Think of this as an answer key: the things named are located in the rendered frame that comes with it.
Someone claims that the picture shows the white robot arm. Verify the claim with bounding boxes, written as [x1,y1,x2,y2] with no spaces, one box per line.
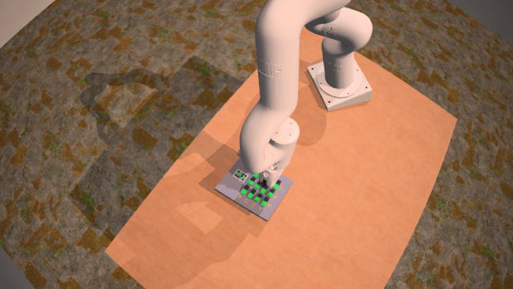
[237,0,373,174]

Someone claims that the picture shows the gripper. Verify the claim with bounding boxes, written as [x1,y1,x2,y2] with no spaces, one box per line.
[259,169,281,188]

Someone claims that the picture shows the grey switch panel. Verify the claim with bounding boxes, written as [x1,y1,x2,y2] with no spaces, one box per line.
[214,158,294,222]

